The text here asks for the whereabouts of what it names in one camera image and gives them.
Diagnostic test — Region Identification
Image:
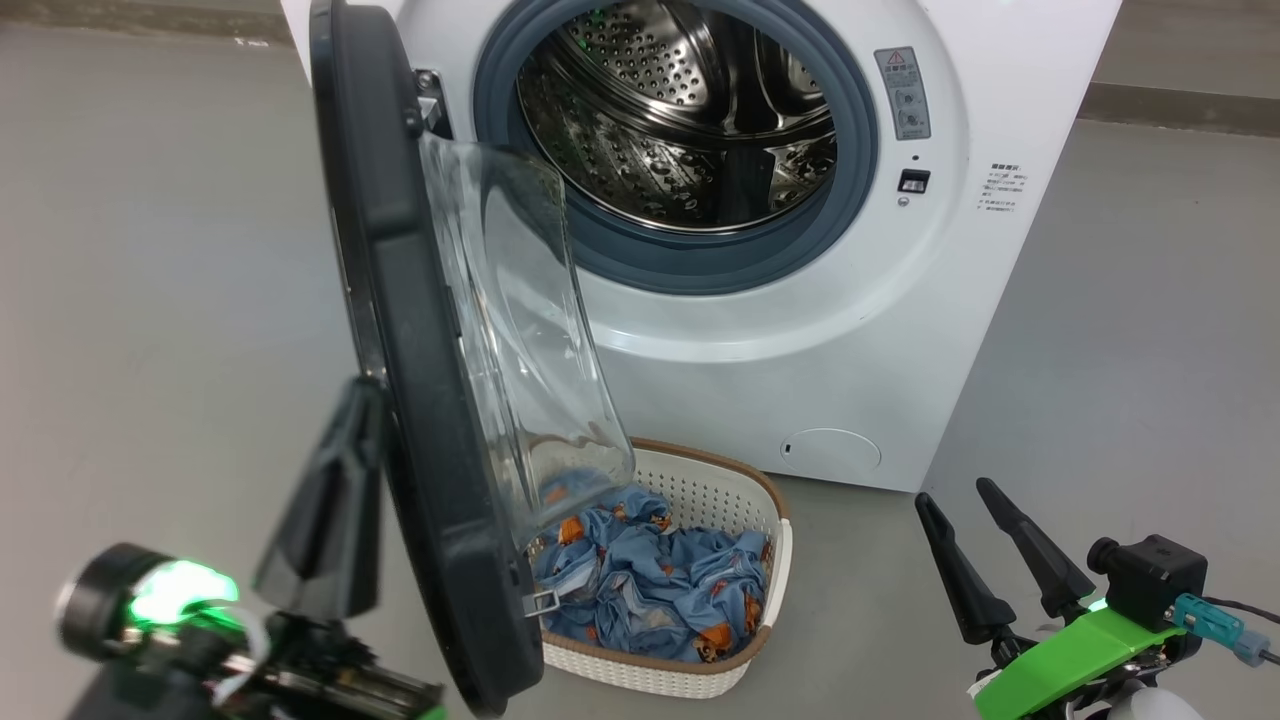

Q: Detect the teal cable connector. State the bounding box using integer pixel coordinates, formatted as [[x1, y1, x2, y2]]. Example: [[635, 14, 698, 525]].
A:
[[1172, 593, 1271, 666]]

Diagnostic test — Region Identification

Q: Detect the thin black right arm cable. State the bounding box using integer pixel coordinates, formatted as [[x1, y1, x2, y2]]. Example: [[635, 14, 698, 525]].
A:
[[1205, 597, 1280, 666]]

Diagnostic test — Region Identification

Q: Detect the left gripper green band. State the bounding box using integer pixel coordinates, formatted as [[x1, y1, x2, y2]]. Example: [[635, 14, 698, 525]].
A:
[[70, 378, 446, 720]]

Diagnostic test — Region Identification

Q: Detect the white front-load washing machine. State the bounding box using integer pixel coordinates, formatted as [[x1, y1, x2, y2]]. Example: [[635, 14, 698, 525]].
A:
[[280, 0, 1123, 493]]

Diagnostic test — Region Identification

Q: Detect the grey warning sticker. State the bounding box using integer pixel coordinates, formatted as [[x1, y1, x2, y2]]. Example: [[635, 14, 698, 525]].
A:
[[875, 46, 933, 142]]

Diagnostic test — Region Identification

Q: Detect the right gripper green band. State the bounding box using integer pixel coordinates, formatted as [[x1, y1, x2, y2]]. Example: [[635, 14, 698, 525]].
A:
[[915, 477, 1201, 720]]

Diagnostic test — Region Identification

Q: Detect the black round glass washer door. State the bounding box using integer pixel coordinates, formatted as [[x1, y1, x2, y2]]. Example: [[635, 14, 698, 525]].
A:
[[310, 0, 637, 717]]

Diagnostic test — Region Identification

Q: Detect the cream basket with brown rim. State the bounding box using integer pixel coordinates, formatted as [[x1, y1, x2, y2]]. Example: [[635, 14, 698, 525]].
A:
[[525, 437, 794, 699]]

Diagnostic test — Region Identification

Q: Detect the stainless steel washing machine drum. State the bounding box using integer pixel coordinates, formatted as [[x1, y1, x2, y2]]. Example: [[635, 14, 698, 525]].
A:
[[515, 0, 839, 231]]

